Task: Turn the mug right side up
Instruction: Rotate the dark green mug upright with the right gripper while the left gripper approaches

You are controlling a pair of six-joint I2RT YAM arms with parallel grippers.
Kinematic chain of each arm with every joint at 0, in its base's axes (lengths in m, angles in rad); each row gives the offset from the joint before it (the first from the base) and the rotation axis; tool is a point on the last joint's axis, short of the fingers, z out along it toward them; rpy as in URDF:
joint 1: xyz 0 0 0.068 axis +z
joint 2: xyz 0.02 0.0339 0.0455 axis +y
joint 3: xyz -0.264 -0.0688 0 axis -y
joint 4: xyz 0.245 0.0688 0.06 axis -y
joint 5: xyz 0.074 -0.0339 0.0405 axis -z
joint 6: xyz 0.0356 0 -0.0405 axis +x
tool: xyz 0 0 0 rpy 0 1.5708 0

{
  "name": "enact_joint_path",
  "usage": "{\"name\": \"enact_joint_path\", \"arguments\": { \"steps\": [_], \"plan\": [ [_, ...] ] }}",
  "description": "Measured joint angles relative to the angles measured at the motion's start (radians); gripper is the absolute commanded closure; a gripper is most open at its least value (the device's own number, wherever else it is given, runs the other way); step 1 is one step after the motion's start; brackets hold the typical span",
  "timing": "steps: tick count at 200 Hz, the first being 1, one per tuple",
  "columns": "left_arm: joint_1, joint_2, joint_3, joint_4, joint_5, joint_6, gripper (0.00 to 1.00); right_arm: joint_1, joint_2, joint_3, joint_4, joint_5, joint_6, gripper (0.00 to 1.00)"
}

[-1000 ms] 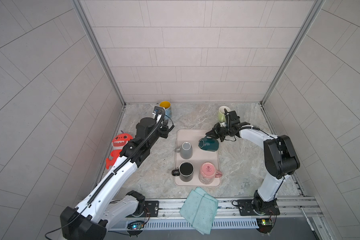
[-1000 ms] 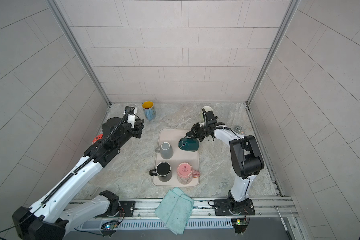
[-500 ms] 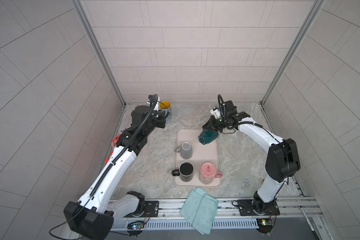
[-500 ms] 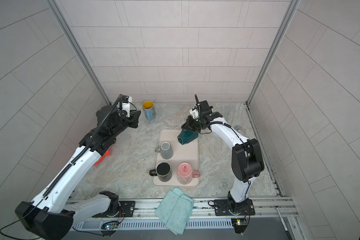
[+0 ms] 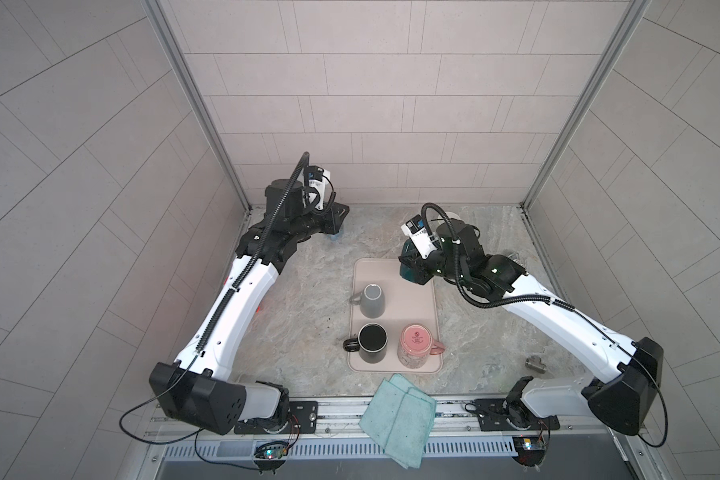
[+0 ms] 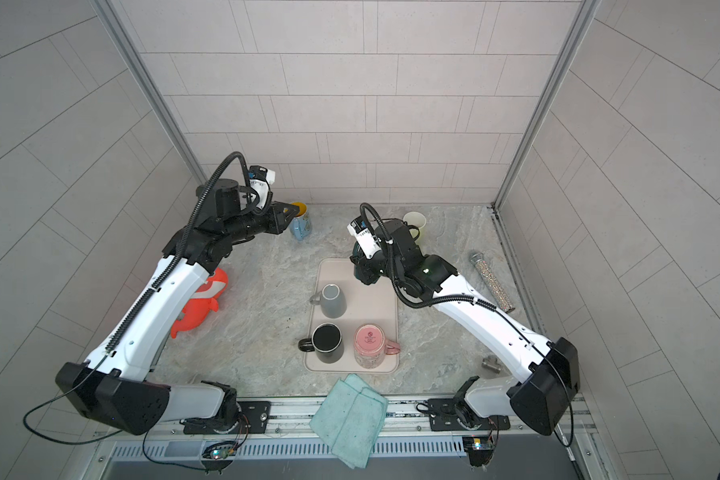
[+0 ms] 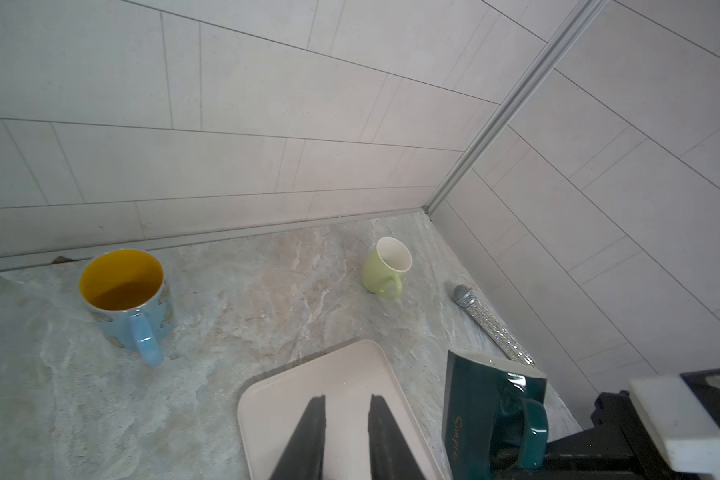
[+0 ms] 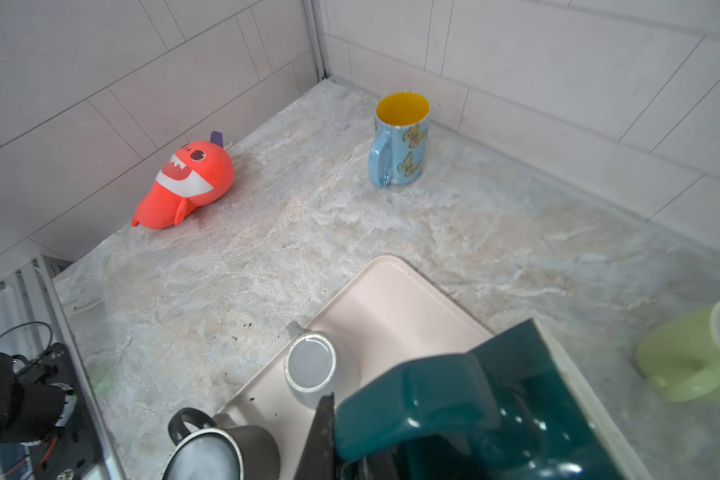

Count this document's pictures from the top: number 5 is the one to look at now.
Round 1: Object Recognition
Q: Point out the clear tube with grains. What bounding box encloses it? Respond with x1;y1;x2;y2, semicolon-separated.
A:
502;250;524;267

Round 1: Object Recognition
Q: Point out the grey mug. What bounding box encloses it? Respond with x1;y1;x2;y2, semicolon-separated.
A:
349;283;385;319

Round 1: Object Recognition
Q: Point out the pink glass mug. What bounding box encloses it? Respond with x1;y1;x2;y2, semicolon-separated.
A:
397;324;445;369

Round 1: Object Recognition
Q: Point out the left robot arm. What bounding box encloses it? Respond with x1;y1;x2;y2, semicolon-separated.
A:
149;153;349;435

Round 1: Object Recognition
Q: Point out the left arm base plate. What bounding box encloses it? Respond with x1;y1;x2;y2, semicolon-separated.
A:
233;401;319;435

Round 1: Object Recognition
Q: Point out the teal cloth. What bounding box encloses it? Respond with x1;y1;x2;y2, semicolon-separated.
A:
359;373;437;469

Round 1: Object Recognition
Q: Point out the dark green mug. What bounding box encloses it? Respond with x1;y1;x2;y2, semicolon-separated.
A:
399;264;419;284

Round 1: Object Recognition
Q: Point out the black mug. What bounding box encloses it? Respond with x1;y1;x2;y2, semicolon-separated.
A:
342;323;388;364

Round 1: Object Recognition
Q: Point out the circuit board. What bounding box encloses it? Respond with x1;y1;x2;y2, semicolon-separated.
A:
253;441;290;474
512;436;547;468

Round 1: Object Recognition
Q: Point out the right circuit board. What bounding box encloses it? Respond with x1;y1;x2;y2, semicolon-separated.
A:
512;436;547;468

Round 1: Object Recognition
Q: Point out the small metal fitting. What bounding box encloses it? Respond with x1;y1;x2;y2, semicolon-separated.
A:
525;355;547;374

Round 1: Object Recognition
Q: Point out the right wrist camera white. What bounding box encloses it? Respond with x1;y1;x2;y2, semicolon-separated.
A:
401;214;442;260

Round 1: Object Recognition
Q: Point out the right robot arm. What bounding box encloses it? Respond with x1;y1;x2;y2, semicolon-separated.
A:
399;202;664;436

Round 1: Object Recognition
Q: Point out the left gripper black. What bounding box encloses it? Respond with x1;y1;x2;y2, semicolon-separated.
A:
282;201;349;244

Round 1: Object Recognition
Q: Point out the red monster plush toy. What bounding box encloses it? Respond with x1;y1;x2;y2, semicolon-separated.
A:
222;278;268;314

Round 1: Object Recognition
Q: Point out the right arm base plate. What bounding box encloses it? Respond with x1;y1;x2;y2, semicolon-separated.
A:
464;398;560;431

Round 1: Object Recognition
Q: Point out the left circuit board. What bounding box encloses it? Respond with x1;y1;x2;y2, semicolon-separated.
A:
253;441;290;474

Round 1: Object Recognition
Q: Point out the beige tray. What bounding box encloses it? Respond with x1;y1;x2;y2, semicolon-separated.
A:
347;258;443;375

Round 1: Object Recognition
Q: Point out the aluminium mounting rail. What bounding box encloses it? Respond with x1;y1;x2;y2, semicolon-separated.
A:
143;392;643;442

